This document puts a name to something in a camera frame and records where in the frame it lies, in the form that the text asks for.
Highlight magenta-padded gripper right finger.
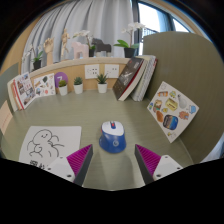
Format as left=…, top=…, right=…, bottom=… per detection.
left=134, top=143, right=184, bottom=185

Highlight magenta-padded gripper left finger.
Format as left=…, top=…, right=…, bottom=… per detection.
left=43, top=143, right=94, bottom=187

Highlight blue and white computer mouse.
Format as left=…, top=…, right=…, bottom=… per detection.
left=98, top=120, right=127, bottom=154

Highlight white mouse pad with drawing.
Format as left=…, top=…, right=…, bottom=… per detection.
left=18, top=125, right=83, bottom=169

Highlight white card with colourful stickers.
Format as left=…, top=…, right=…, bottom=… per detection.
left=146, top=80, right=200, bottom=144

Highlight small plant in white pot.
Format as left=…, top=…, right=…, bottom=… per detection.
left=73, top=76, right=84, bottom=95
left=96, top=73, right=109, bottom=94
left=57, top=79, right=69, bottom=97

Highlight white illustrated picture card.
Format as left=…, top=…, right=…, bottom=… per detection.
left=33, top=73, right=57, bottom=98

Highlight red-edged photo magazine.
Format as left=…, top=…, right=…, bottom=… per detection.
left=12, top=71, right=37, bottom=110

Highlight white spiral-bound books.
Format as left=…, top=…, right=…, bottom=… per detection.
left=130, top=54, right=158, bottom=102

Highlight purple round sign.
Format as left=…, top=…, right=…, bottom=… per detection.
left=54, top=71, right=69, bottom=88

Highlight white book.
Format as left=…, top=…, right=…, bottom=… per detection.
left=7, top=78, right=19, bottom=113

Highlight black book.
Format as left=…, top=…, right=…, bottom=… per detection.
left=112, top=56, right=146, bottom=102

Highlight green desk partition panel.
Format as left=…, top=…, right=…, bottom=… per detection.
left=142, top=31, right=224, bottom=164
left=0, top=62, right=20, bottom=108

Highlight white orchid in black pot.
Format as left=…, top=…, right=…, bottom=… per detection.
left=113, top=21, right=147, bottom=59
left=72, top=29, right=97, bottom=58
left=22, top=44, right=45, bottom=72

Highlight pink horse figurine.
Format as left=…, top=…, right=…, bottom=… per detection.
left=71, top=41, right=90, bottom=60

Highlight wooden hand model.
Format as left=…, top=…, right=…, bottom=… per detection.
left=43, top=37, right=55, bottom=66

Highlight wooden mannequin figure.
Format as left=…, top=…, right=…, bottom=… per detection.
left=59, top=28, right=72, bottom=62

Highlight black horse figurine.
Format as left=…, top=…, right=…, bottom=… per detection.
left=91, top=37, right=113, bottom=58

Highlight dark-framed window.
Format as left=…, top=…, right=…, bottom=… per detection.
left=132, top=0, right=208, bottom=56

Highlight grey curtain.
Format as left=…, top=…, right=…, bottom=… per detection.
left=20, top=0, right=134, bottom=74

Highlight white wall socket panel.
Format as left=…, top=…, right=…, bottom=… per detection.
left=104, top=63, right=120, bottom=79
left=84, top=63, right=101, bottom=80

